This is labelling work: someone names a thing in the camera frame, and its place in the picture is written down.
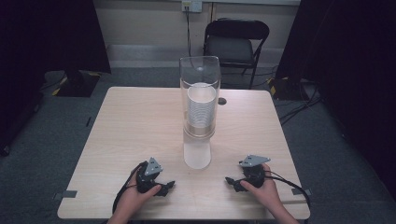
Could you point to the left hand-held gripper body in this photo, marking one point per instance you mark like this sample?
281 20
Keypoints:
147 180

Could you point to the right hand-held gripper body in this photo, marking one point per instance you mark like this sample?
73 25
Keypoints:
253 172

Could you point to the person's left hand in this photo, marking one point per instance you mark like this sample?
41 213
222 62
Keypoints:
134 198

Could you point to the person's right hand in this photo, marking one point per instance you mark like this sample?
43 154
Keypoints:
265 194

